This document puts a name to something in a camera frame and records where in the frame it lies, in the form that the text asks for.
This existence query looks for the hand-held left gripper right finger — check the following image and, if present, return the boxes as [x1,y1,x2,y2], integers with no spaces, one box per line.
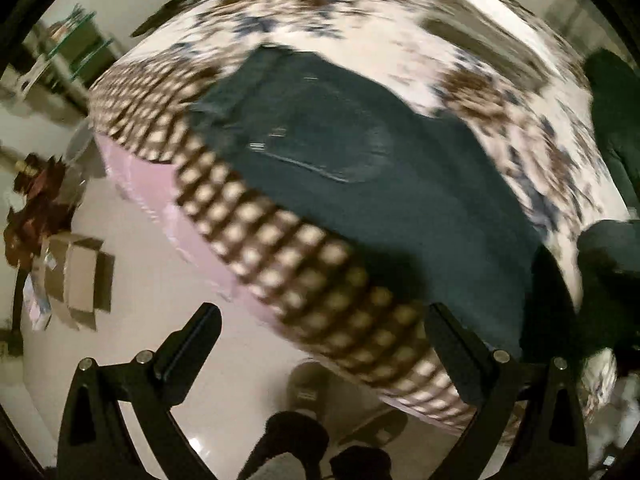
[424,302,591,480]

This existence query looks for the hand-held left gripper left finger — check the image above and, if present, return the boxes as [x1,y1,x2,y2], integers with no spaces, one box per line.
[57,302,223,480]

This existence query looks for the dark teal pants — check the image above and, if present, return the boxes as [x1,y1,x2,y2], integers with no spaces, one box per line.
[187,45,576,361]

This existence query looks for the grey slipper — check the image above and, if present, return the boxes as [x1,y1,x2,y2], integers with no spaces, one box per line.
[287,362,332,417]
[340,409,409,449]

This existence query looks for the open cardboard box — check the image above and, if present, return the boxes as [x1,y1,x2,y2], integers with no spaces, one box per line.
[41,234,117,332]

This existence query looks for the person's leg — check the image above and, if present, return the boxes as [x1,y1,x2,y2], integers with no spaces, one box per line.
[239,410,331,480]
[329,447,394,480]

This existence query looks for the pink mattress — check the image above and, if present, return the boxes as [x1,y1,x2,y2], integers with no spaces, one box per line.
[95,130,286,306]

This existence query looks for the dried red-brown plant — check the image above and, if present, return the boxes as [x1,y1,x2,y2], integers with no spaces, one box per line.
[4,154,77,267]

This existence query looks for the dark green cloth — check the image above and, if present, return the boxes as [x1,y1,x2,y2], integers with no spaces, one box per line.
[582,50,640,221]

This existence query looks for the white plastic stool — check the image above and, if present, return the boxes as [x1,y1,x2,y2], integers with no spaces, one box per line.
[16,54,52,97]

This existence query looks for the green glass shelf rack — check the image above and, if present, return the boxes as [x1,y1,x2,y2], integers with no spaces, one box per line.
[30,4,117,92]

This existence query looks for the floral and checked bed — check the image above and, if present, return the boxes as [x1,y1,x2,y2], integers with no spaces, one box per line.
[87,0,633,436]

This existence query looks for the white pillow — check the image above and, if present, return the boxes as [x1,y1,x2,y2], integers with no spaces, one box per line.
[422,0,551,91]

